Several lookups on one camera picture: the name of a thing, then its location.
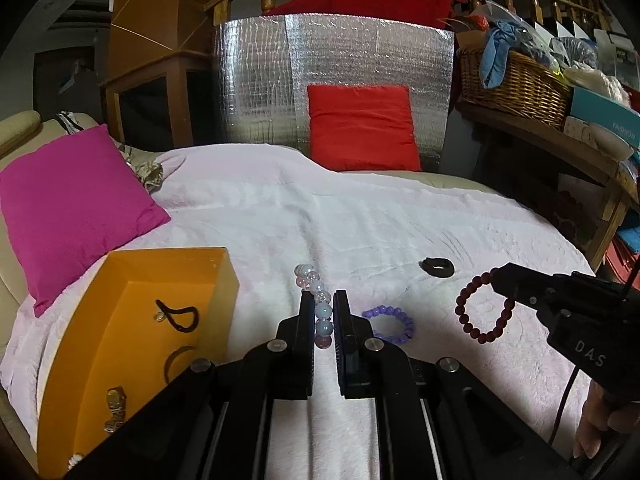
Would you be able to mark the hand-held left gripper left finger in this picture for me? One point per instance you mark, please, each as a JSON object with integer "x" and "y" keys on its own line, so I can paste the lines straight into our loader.
{"x": 306, "y": 330}

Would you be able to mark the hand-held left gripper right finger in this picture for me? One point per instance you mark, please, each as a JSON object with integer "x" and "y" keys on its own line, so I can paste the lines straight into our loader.
{"x": 342, "y": 330}

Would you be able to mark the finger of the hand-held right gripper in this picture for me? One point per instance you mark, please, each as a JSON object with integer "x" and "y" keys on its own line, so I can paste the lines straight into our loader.
{"x": 520, "y": 285}

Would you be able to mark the orange box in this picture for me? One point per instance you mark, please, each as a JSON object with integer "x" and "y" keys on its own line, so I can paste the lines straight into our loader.
{"x": 150, "y": 270}

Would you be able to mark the person's right hand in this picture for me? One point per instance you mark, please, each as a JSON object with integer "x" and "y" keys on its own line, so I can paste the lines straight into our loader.
{"x": 590, "y": 425}

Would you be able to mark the white fluffy blanket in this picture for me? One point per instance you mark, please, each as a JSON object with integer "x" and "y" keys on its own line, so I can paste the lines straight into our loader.
{"x": 350, "y": 210}

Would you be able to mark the wooden shelf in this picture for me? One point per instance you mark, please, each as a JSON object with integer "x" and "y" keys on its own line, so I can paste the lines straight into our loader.
{"x": 550, "y": 142}

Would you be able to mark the teal cardboard box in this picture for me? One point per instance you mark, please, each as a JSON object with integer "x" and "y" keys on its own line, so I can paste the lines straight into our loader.
{"x": 600, "y": 110}

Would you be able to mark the wicker basket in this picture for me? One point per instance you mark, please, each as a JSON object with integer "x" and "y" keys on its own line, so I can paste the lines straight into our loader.
{"x": 520, "y": 85}

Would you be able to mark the red pillow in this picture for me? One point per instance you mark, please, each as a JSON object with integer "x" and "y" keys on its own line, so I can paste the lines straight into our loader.
{"x": 362, "y": 130}

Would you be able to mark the beige patterned cloth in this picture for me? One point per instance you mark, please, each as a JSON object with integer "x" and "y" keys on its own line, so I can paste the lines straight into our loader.
{"x": 150, "y": 175}

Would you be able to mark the blue cloth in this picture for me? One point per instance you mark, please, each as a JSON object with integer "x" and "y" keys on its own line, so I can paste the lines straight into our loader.
{"x": 497, "y": 55}

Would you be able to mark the silver insulation sheet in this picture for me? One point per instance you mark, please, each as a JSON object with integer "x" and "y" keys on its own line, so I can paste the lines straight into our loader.
{"x": 260, "y": 85}

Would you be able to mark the pink pillow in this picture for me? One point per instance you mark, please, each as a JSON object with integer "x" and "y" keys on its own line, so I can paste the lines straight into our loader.
{"x": 75, "y": 200}

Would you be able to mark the striped cloth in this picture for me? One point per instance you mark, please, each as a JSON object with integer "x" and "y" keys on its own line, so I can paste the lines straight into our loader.
{"x": 67, "y": 121}

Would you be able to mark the wooden cabinet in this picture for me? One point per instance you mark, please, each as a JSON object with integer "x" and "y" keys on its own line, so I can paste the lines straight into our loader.
{"x": 150, "y": 20}

